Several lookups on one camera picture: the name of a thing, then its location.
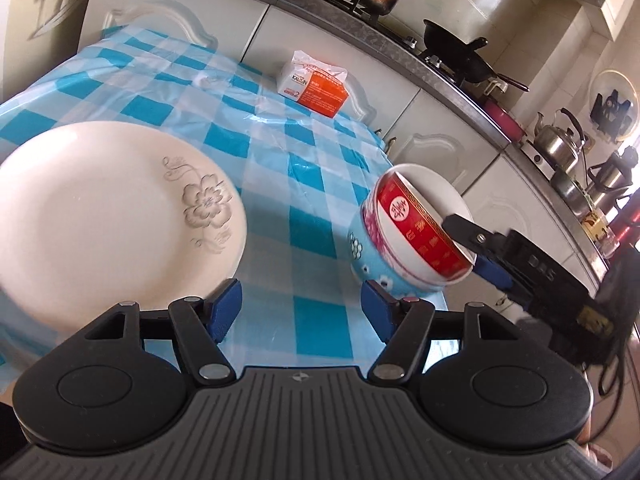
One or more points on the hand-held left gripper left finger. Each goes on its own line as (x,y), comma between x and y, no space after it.
(225,305)

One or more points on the white kitchen cabinet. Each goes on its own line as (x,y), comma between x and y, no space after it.
(450,125)

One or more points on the blue cartoon bowl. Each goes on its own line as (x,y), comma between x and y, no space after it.
(362,257)

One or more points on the black gas stove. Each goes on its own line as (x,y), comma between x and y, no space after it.
(400,32)

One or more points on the black wok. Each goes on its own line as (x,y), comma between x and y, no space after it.
(460,57)

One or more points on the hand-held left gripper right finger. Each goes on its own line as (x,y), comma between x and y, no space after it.
(377,310)

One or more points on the red and white bowl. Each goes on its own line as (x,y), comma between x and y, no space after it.
(415,220)

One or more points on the steel mixing bowl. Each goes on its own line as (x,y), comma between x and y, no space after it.
(570,187)

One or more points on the glass pot lid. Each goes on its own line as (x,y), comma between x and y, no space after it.
(602,82)

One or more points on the steel thermos jug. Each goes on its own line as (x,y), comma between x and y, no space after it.
(607,180)

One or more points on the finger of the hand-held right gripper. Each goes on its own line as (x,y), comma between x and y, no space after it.
(495,272)
(467,232)

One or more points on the steel kettle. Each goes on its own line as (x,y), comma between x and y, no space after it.
(557,137)

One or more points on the blue checked tablecloth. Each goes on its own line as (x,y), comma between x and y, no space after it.
(300,185)

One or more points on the small white electric stove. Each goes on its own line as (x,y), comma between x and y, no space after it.
(540,157)

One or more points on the orange white tissue pack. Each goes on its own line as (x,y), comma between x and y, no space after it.
(312,85)

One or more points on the yellow box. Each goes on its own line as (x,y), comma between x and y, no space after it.
(597,222)

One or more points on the black lid holder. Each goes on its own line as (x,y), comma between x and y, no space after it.
(612,110)

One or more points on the white plate grey flower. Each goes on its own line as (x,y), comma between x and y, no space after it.
(100,220)

